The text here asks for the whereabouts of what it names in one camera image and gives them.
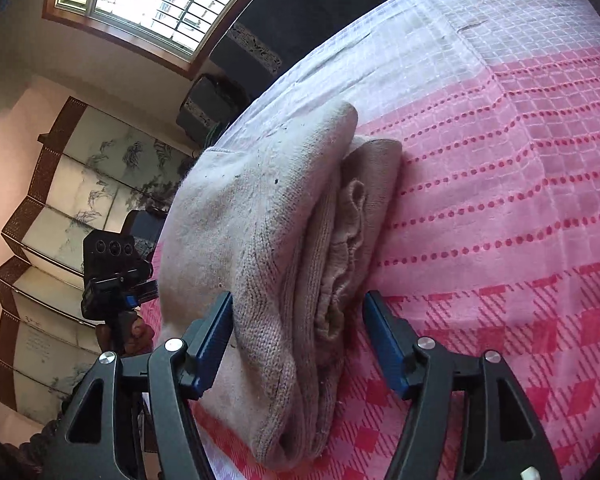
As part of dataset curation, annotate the person's left hand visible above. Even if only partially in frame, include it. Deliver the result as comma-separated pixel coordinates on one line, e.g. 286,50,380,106
96,316,155,357

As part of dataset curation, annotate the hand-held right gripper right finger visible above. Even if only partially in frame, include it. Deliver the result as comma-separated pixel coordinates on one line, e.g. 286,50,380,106
362,290,563,480

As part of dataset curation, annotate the dark armchair with patterned stripe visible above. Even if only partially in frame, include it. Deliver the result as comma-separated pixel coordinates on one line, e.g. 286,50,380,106
175,74,255,145

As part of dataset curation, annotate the dark sofa with patterned stripes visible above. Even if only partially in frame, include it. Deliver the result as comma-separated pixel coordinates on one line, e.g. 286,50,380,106
210,0,463,77

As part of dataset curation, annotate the green hose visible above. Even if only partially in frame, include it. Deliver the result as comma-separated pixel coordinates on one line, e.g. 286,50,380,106
207,119,232,150

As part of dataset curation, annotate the pink knitted sweater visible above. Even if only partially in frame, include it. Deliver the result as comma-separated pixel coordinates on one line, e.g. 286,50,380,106
155,100,406,472

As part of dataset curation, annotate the painted folding screen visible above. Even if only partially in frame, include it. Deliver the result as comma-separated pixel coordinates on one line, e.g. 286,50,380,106
0,96,197,422

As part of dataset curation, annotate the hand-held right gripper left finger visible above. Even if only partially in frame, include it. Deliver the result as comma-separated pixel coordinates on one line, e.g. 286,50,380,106
40,290,237,480

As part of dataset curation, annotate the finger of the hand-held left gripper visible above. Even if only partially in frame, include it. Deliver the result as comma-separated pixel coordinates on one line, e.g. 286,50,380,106
130,280,161,307

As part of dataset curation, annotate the pink checked bedsheet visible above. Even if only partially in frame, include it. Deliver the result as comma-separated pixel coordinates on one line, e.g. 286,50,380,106
139,0,600,480

